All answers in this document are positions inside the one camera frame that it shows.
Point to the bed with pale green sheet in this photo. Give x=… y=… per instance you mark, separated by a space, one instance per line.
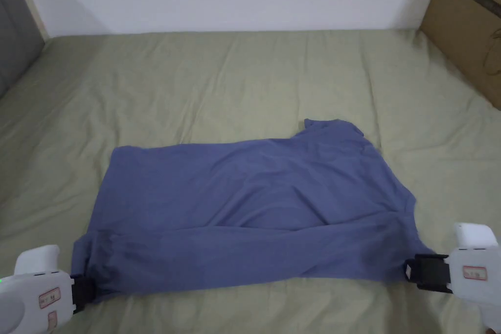
x=219 y=83

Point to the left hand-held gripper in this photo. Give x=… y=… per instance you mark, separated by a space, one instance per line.
x=35 y=295

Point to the grey padded headboard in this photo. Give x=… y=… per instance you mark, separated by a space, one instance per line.
x=17 y=25

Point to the person's right hand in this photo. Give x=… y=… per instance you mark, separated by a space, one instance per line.
x=494 y=327

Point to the brown cardboard carton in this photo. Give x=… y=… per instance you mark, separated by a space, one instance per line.
x=467 y=25

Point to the blue shirt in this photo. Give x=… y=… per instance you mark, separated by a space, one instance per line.
x=250 y=209

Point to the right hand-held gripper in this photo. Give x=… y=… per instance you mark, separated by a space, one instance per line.
x=467 y=275

